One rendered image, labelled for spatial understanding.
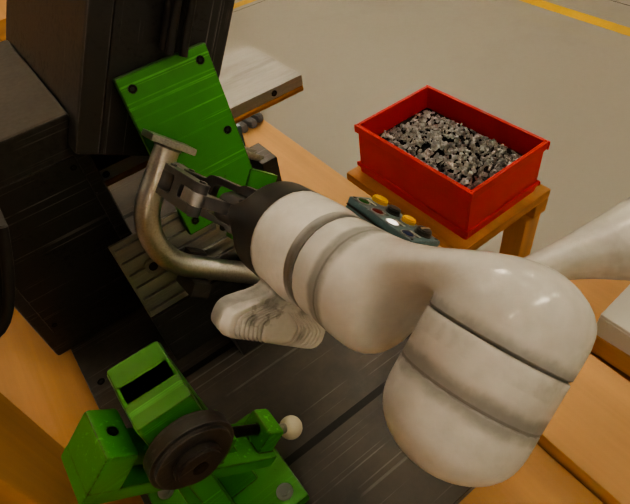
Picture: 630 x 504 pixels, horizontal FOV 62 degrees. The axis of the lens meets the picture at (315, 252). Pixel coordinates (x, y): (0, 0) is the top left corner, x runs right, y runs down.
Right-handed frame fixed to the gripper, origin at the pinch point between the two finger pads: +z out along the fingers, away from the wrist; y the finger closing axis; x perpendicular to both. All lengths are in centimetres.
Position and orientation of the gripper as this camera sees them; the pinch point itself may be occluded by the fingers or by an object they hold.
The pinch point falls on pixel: (221, 190)
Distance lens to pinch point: 49.2
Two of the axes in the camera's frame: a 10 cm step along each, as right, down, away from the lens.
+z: -5.3, -3.5, 7.7
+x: -3.9, 9.1, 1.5
